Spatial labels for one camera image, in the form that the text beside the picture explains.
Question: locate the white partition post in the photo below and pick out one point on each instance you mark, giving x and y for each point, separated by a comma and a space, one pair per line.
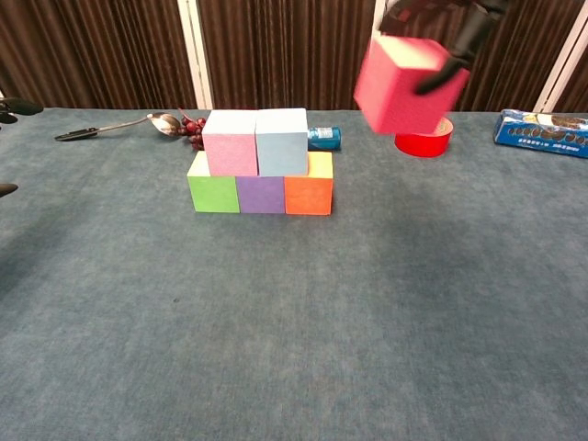
553, 78
195, 55
378, 14

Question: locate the red tape roll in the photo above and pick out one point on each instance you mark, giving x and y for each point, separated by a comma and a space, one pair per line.
422, 144

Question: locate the light blue foam cube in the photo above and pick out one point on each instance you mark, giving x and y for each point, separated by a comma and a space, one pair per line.
281, 154

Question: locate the blue cookie box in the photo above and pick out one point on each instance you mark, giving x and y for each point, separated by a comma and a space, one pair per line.
537, 138

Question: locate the purple foam cube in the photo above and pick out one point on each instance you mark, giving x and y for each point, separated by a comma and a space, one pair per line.
262, 195

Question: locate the orange foam cube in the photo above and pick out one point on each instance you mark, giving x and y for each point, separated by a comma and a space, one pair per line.
308, 195

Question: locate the blue-grey felt table cloth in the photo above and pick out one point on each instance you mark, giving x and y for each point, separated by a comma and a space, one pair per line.
294, 321

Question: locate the red foam cube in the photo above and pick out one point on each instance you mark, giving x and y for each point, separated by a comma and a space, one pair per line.
399, 96

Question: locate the green foam cube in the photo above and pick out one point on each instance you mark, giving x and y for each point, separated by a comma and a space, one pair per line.
213, 195

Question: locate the light pink foam cube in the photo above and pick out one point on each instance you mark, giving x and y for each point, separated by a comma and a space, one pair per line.
229, 154

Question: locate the blue spray bottle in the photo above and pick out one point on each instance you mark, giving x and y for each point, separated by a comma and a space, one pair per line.
327, 138

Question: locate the dark red plastic grapes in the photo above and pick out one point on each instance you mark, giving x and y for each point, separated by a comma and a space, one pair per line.
190, 126

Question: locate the dark brown pleated curtain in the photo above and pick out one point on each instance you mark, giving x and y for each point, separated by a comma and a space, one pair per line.
285, 46
519, 69
580, 87
92, 46

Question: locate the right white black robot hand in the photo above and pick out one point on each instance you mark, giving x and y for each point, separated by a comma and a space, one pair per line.
478, 18

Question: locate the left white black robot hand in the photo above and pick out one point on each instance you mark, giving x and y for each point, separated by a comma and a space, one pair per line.
20, 106

